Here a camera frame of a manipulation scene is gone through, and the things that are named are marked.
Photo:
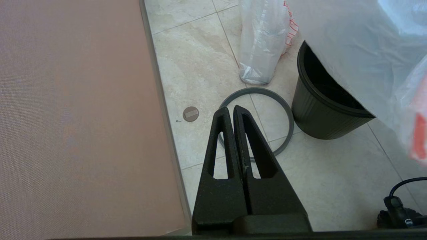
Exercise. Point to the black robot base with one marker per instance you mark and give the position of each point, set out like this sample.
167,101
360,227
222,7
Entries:
397,216

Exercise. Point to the black round trash bin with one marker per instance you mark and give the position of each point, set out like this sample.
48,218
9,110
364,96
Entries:
320,116

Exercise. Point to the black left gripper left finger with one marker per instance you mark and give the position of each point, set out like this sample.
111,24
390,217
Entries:
217,200

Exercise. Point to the round metal floor drain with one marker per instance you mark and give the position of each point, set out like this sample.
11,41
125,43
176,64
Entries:
190,114

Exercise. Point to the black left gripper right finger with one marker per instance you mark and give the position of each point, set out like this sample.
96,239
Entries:
267,196

